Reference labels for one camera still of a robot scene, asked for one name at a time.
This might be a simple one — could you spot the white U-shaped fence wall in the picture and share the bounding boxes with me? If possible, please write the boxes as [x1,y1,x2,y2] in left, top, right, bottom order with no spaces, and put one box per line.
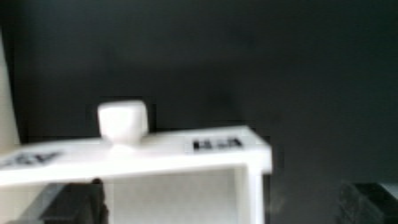
[0,28,20,154]

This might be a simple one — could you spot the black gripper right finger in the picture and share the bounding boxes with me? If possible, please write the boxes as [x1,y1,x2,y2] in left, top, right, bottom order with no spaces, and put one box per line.
[336,182,398,224]

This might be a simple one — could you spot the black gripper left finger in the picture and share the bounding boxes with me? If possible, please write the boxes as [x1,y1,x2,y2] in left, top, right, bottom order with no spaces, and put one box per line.
[39,179,109,224]

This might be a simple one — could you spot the white drawer front with tag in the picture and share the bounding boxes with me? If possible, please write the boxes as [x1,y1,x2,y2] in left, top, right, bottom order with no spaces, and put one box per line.
[0,101,272,224]

